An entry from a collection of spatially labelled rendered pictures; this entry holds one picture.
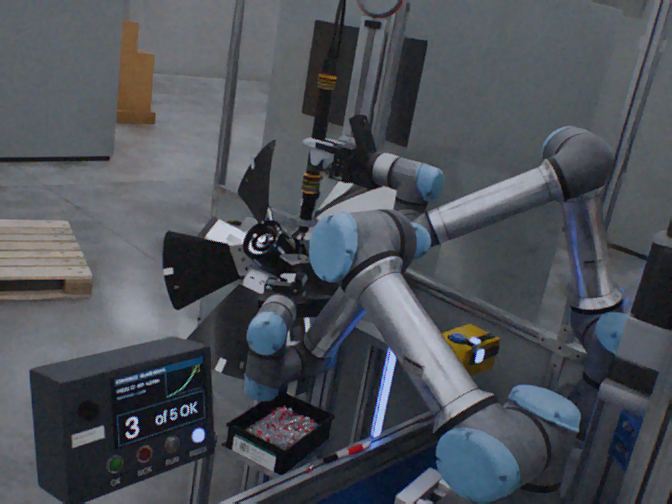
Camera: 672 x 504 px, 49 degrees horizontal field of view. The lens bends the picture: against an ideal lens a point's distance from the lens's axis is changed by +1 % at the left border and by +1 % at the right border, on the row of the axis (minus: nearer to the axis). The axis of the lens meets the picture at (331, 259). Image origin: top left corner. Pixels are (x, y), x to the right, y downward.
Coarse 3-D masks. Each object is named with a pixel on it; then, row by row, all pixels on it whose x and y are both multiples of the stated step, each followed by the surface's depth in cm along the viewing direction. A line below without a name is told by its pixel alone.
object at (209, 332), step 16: (240, 288) 190; (224, 304) 188; (240, 304) 188; (256, 304) 189; (208, 320) 186; (224, 320) 186; (240, 320) 187; (192, 336) 185; (208, 336) 185; (224, 336) 185; (240, 336) 185; (224, 352) 183; (240, 352) 184; (224, 368) 182
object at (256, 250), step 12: (252, 228) 195; (264, 228) 193; (276, 228) 191; (252, 240) 193; (276, 240) 188; (288, 240) 192; (252, 252) 191; (264, 252) 188; (276, 252) 189; (288, 252) 192; (264, 264) 191; (276, 264) 191; (276, 276) 197
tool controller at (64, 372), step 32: (128, 352) 120; (160, 352) 119; (192, 352) 120; (32, 384) 112; (64, 384) 105; (96, 384) 109; (128, 384) 112; (160, 384) 116; (192, 384) 121; (32, 416) 113; (64, 416) 106; (96, 416) 108; (160, 416) 117; (192, 416) 121; (64, 448) 106; (96, 448) 109; (128, 448) 113; (160, 448) 117; (192, 448) 122; (64, 480) 108; (96, 480) 110; (128, 480) 114
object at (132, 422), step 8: (144, 408) 115; (120, 416) 112; (128, 416) 113; (136, 416) 114; (144, 416) 115; (120, 424) 112; (128, 424) 113; (136, 424) 114; (144, 424) 115; (120, 432) 112; (128, 432) 113; (136, 432) 114; (144, 432) 115; (120, 440) 112; (128, 440) 113; (136, 440) 114
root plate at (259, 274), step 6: (252, 270) 192; (258, 270) 193; (246, 276) 191; (258, 276) 193; (264, 276) 193; (246, 282) 191; (252, 282) 192; (258, 282) 192; (252, 288) 191; (258, 288) 192
